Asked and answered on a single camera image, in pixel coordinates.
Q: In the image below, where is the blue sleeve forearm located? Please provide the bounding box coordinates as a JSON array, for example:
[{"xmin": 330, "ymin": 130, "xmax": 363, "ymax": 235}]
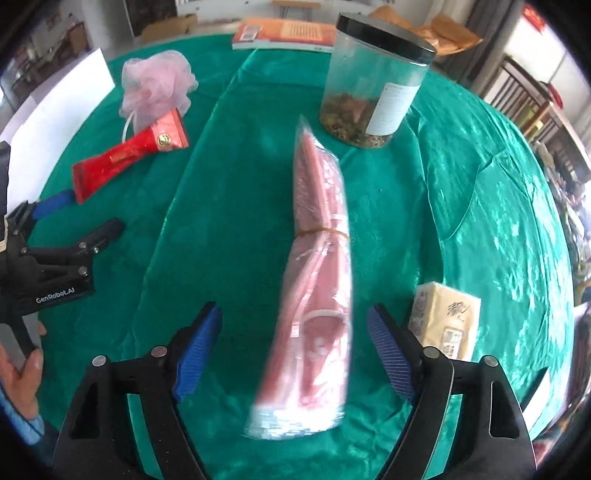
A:
[{"xmin": 1, "ymin": 385, "xmax": 59, "ymax": 468}]

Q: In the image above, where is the cardboard box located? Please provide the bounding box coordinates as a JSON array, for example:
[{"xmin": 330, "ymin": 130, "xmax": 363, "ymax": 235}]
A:
[{"xmin": 139, "ymin": 14, "xmax": 197, "ymax": 44}]

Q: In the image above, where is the wooden side furniture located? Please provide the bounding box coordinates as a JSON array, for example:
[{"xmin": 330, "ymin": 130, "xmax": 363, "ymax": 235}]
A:
[{"xmin": 481, "ymin": 55, "xmax": 590, "ymax": 183}]

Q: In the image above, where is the orange lounge chair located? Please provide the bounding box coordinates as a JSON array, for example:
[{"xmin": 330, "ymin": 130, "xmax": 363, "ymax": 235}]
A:
[{"xmin": 370, "ymin": 5, "xmax": 483, "ymax": 57}]

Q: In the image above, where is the red wall decoration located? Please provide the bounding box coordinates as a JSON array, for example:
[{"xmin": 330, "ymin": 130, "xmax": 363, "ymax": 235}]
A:
[{"xmin": 523, "ymin": 4, "xmax": 546, "ymax": 33}]

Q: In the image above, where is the pink plastic bag roll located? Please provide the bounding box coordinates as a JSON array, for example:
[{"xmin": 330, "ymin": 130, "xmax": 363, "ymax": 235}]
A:
[{"xmin": 245, "ymin": 119, "xmax": 353, "ymax": 440}]

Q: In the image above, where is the person left hand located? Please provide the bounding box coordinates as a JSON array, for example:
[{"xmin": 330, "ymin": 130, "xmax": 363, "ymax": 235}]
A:
[{"xmin": 0, "ymin": 347, "xmax": 44, "ymax": 420}]

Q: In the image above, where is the pink mesh bath pouf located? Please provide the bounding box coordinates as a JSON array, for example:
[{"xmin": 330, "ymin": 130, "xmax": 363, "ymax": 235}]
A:
[{"xmin": 119, "ymin": 50, "xmax": 198, "ymax": 141}]

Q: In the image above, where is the green satin tablecloth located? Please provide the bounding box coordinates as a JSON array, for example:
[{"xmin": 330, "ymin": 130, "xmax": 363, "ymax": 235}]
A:
[{"xmin": 30, "ymin": 35, "xmax": 573, "ymax": 479}]

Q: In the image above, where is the yellow tissue pack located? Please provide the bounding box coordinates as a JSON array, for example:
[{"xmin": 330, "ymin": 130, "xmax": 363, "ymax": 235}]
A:
[{"xmin": 408, "ymin": 282, "xmax": 481, "ymax": 362}]

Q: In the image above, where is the wooden bench stool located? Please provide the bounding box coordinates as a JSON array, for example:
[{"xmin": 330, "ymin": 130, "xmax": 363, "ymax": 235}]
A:
[{"xmin": 271, "ymin": 0, "xmax": 322, "ymax": 22}]

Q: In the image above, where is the clear jar black lid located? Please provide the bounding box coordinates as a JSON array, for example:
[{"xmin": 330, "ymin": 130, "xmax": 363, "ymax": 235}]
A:
[{"xmin": 320, "ymin": 13, "xmax": 437, "ymax": 149}]

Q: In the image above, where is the white foam board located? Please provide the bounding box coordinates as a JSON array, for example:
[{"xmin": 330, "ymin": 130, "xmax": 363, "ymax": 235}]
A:
[{"xmin": 1, "ymin": 49, "xmax": 114, "ymax": 211}]

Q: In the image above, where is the orange book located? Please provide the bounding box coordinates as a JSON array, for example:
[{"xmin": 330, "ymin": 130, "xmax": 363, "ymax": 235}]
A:
[{"xmin": 231, "ymin": 18, "xmax": 337, "ymax": 53}]

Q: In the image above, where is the red foil packet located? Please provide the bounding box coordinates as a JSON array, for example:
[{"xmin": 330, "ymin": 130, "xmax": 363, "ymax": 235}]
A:
[{"xmin": 71, "ymin": 109, "xmax": 188, "ymax": 204}]

